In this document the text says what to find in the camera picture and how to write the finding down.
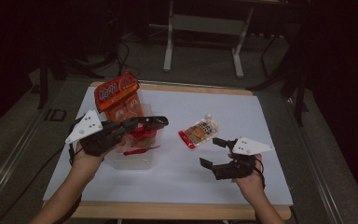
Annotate black tripod stand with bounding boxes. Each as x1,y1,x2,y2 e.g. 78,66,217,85
246,18,310,127

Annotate person's right hand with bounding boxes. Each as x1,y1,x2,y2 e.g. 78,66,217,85
232,155,266,203

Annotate black metal stand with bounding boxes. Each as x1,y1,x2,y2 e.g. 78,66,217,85
36,46,105,110

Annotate white table mat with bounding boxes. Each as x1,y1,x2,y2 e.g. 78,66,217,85
42,86,294,206

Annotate small yellow red snack packet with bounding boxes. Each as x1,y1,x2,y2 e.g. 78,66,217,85
178,114,219,149

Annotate black floor cables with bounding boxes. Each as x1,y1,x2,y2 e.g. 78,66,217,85
116,38,143,84

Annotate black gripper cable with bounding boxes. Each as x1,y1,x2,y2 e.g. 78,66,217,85
68,116,87,166
255,158,267,190

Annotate small red black snack packet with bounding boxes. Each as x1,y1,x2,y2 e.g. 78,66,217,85
122,124,163,157

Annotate metal floor rail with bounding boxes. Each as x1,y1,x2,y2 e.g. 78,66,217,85
0,102,49,209
283,96,346,224

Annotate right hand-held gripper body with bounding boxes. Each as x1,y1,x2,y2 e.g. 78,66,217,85
213,137,275,181

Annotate black floor plate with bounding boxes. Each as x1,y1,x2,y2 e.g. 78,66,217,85
44,108,68,122

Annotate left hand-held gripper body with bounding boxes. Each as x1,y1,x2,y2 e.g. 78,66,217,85
64,109,139,158

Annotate person's left hand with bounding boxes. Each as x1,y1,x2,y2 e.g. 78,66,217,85
71,143,113,175

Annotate clear plastic container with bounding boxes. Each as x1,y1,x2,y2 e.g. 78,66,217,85
105,103,164,171

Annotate large orange snack packet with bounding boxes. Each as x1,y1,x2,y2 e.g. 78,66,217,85
93,70,145,123

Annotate white metal desk frame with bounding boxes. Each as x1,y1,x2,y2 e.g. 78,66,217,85
162,0,255,78

